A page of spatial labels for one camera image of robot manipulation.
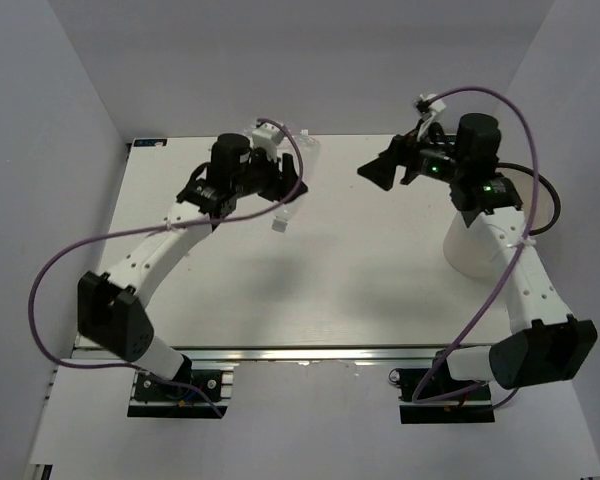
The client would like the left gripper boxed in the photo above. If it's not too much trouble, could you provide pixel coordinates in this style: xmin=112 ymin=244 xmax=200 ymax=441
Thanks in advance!
xmin=230 ymin=143 xmax=306 ymax=203

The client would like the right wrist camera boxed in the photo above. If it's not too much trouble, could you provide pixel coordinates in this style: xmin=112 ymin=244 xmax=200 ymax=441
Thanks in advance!
xmin=414 ymin=94 xmax=446 ymax=131

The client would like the black logo sticker left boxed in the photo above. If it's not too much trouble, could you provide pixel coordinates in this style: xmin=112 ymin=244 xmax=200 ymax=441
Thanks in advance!
xmin=132 ymin=138 xmax=167 ymax=148

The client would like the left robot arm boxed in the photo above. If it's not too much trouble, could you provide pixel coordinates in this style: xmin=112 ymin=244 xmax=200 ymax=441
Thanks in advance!
xmin=77 ymin=122 xmax=308 ymax=399

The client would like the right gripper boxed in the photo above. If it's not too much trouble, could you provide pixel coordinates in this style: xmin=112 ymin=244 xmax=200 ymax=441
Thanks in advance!
xmin=357 ymin=119 xmax=466 ymax=191

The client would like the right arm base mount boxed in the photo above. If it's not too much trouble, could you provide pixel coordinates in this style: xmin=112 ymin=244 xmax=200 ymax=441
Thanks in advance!
xmin=387 ymin=358 xmax=495 ymax=426

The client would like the clear bottle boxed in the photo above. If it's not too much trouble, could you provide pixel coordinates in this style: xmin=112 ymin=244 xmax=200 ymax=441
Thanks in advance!
xmin=269 ymin=128 xmax=322 ymax=234

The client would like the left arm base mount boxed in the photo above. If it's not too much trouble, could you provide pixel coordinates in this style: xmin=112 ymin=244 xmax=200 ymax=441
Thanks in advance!
xmin=127 ymin=361 xmax=236 ymax=420

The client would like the white bin black rim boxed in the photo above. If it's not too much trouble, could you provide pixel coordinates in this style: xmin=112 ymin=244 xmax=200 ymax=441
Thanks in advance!
xmin=443 ymin=162 xmax=562 ymax=281

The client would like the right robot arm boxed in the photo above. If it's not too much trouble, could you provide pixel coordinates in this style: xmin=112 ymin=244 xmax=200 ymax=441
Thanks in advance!
xmin=357 ymin=113 xmax=598 ymax=399

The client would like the aluminium table rail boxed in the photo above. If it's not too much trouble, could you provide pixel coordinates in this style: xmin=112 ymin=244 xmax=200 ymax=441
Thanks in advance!
xmin=72 ymin=343 xmax=481 ymax=369

